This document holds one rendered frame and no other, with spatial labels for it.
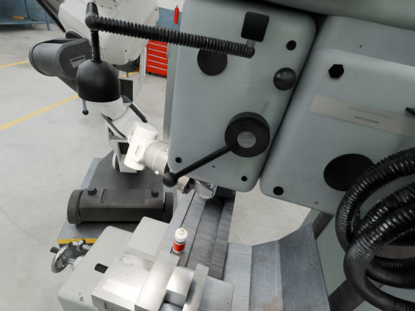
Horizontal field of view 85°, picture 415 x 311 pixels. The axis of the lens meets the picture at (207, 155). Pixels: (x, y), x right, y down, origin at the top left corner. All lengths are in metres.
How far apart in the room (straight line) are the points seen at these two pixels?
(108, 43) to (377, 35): 0.64
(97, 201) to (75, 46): 0.90
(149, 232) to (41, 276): 1.09
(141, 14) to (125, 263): 0.73
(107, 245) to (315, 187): 0.90
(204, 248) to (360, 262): 0.63
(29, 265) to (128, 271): 1.34
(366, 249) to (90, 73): 0.44
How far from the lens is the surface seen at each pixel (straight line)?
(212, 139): 0.40
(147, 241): 0.96
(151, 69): 5.70
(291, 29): 0.35
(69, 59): 0.75
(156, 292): 0.66
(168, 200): 1.42
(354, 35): 0.35
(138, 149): 0.65
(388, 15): 0.35
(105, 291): 0.71
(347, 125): 0.37
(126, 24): 0.26
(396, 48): 0.37
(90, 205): 1.44
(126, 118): 0.88
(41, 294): 1.89
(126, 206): 1.40
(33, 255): 2.06
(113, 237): 1.13
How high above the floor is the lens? 1.61
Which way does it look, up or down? 33 degrees down
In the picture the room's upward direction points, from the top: 12 degrees clockwise
